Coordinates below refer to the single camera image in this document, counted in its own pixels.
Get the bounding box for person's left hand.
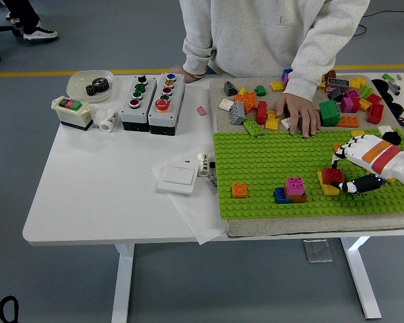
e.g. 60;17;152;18
275;92;322;139

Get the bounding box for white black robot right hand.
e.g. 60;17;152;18
329;133;404;195

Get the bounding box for person's right hand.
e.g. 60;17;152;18
173;65;205;83

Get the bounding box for yellow long toy brick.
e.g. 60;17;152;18
316;170;341;196

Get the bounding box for green toy baseplate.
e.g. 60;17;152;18
212;127;404;220

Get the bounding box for green tall toy brick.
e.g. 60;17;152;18
318;100;341;128

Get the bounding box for dark grey toy brick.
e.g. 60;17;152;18
327;87;345;103

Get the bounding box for red long toy brick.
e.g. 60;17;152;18
255;100;269;125

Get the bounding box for red tall toy brick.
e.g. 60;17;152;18
366;102;385;124

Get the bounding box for grey long toy brick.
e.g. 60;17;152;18
327;77;351;89

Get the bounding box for magenta tall toy brick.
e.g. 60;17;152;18
339;96;361;114

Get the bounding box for green long toy brick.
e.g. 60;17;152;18
242;117;266;138

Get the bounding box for light grey toy brick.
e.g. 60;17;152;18
229;100;246;126

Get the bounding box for orange square toy brick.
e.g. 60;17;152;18
231;182;249;199

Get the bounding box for grey emergency-stop control box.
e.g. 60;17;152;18
147;73;186;137

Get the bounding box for grey four-button control box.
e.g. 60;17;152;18
120;75;158;132

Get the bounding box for person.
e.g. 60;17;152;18
173;0;371;139
1;0;59;42

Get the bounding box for black metal gear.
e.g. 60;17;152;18
92;77;110;94
85;82;102;98

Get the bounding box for white labelled cylinder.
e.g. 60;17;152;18
197;153;210;177

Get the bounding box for white pipe fitting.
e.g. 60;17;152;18
90;108;119;133

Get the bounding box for clear printed label strip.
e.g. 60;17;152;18
205;174;220;196

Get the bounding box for metal floor plate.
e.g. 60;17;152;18
302;238;334;264

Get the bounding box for grey-brown mat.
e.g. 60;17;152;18
208;74;404;239

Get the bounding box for white oval bowl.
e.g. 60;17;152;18
66;69;115;104

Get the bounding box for white table leg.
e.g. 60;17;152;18
339;236;383;320
111;244;135;323

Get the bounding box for white paper sheet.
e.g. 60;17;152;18
150;157;227;246

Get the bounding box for white wall switch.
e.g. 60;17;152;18
157;160;199;195

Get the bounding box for black floor cable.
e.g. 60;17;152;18
353;9;404;37

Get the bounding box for cream switch red green buttons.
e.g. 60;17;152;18
50;96;94;132

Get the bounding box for black strap loop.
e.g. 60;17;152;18
0;295;20;323

